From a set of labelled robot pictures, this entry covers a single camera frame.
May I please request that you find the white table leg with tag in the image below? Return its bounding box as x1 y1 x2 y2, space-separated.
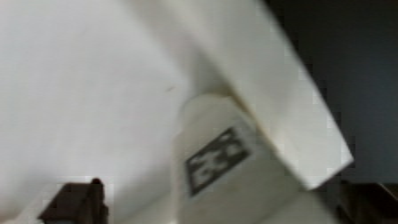
126 93 345 224

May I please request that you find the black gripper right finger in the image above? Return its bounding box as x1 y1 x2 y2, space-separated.
337 181 398 224

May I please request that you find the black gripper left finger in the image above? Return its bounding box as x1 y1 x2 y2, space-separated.
37 178 108 224

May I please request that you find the white square tabletop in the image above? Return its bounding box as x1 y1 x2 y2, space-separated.
0 0 352 224

